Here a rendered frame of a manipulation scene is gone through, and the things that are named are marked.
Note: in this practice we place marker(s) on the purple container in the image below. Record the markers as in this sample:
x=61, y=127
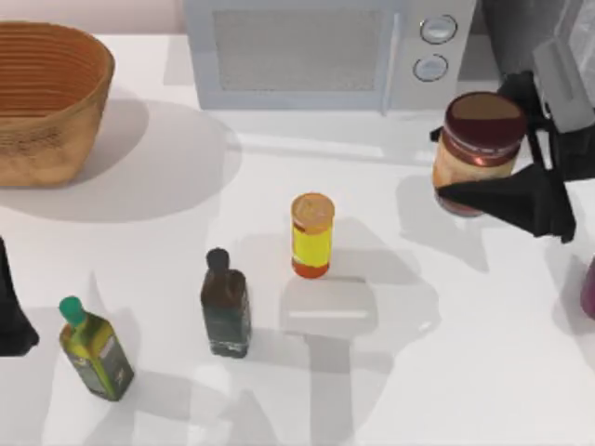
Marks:
x=589, y=290

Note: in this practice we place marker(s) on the round microwave knob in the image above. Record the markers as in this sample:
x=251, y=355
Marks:
x=431, y=68
x=439, y=29

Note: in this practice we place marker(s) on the yellow bottle with orange cap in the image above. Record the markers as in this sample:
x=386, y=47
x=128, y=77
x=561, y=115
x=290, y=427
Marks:
x=312, y=237

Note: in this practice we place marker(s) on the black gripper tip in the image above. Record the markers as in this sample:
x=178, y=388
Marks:
x=11, y=316

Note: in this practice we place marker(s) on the green-capped olive oil bottle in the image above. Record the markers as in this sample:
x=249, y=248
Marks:
x=100, y=358

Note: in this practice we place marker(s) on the woven wicker basket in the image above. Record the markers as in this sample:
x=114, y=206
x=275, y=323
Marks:
x=51, y=135

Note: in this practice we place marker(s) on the glass jar with maroon lid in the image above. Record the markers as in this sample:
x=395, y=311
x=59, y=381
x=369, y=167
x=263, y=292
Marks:
x=479, y=135

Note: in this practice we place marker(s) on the microwave door with mesh window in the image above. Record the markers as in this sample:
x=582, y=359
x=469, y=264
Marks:
x=293, y=95

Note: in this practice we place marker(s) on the pale microwave oven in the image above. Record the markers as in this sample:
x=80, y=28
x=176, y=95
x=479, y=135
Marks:
x=430, y=100

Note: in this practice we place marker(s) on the dark brown glass bottle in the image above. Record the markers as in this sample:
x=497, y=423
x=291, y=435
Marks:
x=226, y=311

